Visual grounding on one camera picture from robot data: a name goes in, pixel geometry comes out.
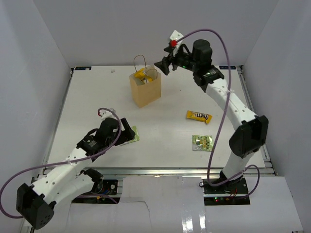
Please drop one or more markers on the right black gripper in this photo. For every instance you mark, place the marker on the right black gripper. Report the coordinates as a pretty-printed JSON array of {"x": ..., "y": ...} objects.
[{"x": 164, "y": 65}]

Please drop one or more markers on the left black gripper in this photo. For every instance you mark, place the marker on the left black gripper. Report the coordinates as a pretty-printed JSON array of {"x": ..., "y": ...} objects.
[{"x": 126, "y": 135}]

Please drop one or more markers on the green himalaya sachet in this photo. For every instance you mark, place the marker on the green himalaya sachet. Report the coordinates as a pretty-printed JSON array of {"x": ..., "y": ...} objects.
[
  {"x": 136, "y": 137},
  {"x": 202, "y": 143}
]

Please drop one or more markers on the yellow snack bar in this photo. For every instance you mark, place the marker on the yellow snack bar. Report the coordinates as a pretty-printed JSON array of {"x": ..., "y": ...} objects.
[{"x": 142, "y": 76}]

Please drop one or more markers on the yellow M&M candy pack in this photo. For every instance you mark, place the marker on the yellow M&M candy pack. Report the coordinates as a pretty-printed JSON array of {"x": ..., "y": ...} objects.
[{"x": 197, "y": 116}]

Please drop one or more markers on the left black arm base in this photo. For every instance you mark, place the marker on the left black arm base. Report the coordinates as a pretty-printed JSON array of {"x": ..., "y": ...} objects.
[{"x": 106, "y": 187}]

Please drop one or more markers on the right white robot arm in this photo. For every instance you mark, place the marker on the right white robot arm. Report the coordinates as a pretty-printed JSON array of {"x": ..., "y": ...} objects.
[{"x": 250, "y": 130}]

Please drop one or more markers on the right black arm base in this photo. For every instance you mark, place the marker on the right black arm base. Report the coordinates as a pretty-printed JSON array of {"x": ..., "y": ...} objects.
[{"x": 226, "y": 194}]

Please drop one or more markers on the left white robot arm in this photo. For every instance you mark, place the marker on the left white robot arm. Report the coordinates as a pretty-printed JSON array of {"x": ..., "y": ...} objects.
[{"x": 38, "y": 201}]

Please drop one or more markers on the brown paper bag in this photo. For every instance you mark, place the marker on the brown paper bag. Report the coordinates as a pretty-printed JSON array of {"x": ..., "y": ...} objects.
[{"x": 144, "y": 94}]

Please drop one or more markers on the right blue corner label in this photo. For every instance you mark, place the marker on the right blue corner label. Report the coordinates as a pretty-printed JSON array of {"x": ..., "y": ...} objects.
[{"x": 227, "y": 67}]

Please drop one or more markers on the blue corner label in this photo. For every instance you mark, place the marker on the blue corner label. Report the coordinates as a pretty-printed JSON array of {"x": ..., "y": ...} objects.
[
  {"x": 227, "y": 67},
  {"x": 83, "y": 68}
]

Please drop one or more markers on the left blue corner label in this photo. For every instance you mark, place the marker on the left blue corner label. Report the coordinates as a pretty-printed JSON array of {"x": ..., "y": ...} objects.
[{"x": 83, "y": 68}]

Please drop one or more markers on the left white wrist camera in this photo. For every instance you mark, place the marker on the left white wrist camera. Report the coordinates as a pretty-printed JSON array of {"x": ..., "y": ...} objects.
[{"x": 105, "y": 114}]

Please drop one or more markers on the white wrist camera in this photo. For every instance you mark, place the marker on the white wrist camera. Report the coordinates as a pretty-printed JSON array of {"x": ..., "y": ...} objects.
[
  {"x": 174, "y": 44},
  {"x": 105, "y": 114}
]

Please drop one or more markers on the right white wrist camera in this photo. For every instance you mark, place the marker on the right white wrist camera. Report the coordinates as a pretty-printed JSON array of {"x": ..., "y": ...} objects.
[{"x": 174, "y": 44}]

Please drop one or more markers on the aluminium table front rail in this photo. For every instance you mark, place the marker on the aluminium table front rail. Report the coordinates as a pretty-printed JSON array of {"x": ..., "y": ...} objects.
[{"x": 188, "y": 172}]

